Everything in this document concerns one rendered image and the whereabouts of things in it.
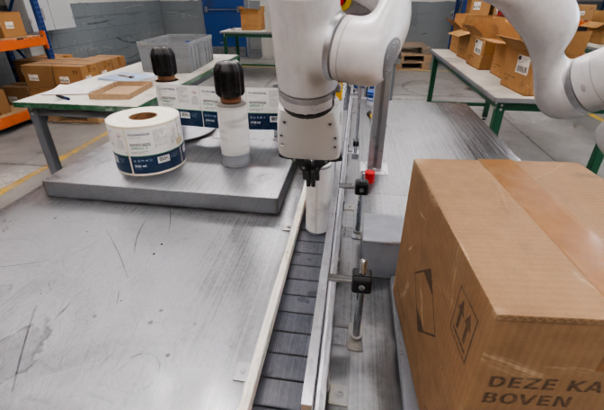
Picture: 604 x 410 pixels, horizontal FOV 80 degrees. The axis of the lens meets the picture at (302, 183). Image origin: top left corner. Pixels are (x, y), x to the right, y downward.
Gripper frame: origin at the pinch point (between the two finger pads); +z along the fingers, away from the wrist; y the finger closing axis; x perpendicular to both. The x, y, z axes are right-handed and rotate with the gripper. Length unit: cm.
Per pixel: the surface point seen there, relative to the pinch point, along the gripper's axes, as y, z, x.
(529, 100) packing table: -111, 87, -155
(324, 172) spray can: -1.9, 4.6, -5.0
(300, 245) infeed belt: 2.3, 17.3, 4.0
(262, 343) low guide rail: 3.5, 4.8, 28.1
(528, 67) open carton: -110, 74, -170
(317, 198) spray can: -0.7, 9.9, -2.6
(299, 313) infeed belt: -0.2, 11.3, 20.6
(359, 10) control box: -6, -4, -59
